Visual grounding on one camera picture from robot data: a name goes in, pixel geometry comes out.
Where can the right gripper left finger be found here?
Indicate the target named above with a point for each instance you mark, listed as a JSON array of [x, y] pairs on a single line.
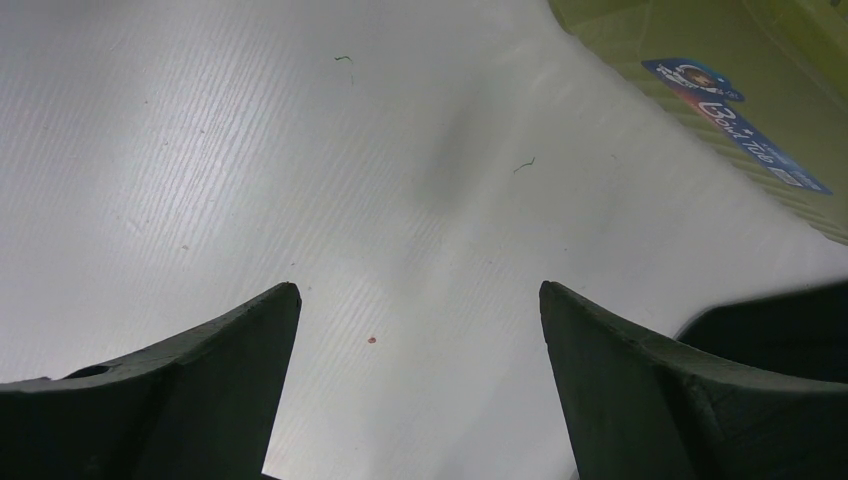
[[198, 405]]

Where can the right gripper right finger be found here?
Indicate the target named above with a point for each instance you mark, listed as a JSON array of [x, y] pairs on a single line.
[[752, 390]]

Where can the green plastic basket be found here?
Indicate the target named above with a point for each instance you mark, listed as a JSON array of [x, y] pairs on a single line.
[[763, 83]]

